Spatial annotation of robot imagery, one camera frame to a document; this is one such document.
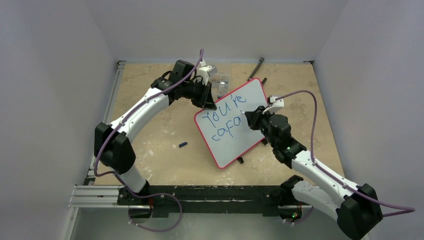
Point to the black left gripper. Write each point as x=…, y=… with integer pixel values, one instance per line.
x=205, y=100

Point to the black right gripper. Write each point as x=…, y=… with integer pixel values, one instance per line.
x=255, y=119

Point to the pink framed whiteboard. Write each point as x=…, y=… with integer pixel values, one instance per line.
x=225, y=130

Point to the blue marker cap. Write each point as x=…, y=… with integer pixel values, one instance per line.
x=182, y=144

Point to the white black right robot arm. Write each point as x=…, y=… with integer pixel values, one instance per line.
x=354, y=207

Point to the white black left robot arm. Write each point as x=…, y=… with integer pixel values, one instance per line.
x=113, y=141

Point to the clear plastic screw box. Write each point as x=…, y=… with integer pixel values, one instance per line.
x=221, y=80

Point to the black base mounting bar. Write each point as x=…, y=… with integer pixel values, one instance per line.
x=266, y=200

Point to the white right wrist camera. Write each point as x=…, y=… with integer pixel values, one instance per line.
x=275, y=103

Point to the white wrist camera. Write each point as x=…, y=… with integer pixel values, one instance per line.
x=275, y=103
x=206, y=71

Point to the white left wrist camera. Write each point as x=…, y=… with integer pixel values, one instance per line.
x=206, y=71

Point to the black metal bracket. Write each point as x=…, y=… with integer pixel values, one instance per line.
x=256, y=69

